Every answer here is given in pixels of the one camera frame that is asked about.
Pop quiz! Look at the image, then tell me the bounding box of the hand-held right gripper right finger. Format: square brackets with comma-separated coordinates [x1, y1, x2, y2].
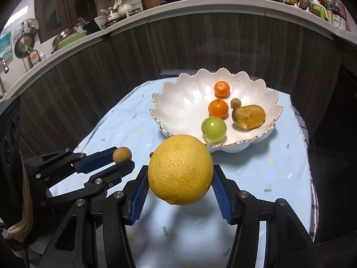
[211, 164, 318, 268]

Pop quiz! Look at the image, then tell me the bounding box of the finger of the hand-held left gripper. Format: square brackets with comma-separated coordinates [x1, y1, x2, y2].
[39, 159, 135, 208]
[24, 146, 119, 182]

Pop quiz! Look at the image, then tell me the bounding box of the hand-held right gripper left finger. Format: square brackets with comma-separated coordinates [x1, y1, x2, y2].
[49, 165, 149, 268]

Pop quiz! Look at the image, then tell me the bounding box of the yellow grapefruit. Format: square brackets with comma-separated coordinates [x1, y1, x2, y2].
[148, 134, 214, 205]

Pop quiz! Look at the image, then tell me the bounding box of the yellow-brown mango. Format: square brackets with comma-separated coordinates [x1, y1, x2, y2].
[231, 105, 266, 130]

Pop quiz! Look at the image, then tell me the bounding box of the orange mandarin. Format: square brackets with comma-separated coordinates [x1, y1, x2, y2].
[208, 99, 229, 118]
[214, 81, 231, 97]

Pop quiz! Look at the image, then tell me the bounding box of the white scalloped ceramic bowl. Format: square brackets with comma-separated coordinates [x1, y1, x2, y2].
[150, 67, 283, 153]

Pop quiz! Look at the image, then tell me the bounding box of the light blue patterned tablecloth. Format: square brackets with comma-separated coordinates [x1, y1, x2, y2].
[46, 80, 314, 268]

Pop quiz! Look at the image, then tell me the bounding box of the dark wood kitchen counter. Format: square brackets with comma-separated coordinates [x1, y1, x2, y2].
[0, 0, 357, 151]

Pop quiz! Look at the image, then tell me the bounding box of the checked cloth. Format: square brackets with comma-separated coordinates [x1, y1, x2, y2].
[293, 109, 318, 238]

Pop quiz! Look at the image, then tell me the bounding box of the green dish soap bottle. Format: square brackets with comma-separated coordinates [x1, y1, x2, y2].
[29, 50, 40, 68]

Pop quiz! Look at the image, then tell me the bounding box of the hanging steel pan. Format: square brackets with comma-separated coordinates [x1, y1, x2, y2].
[14, 19, 39, 59]

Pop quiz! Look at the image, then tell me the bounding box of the dark appliance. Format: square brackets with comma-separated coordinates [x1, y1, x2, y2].
[307, 39, 357, 246]

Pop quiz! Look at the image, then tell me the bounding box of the black knife block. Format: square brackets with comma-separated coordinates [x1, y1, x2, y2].
[78, 17, 101, 32]

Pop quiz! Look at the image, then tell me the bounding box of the green plastic container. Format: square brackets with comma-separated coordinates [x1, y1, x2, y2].
[312, 3, 327, 21]

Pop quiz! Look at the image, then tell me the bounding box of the red-white label bottle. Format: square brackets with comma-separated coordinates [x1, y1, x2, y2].
[332, 4, 348, 31]

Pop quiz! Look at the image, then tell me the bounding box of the beige cord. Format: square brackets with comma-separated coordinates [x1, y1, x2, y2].
[8, 156, 33, 242]

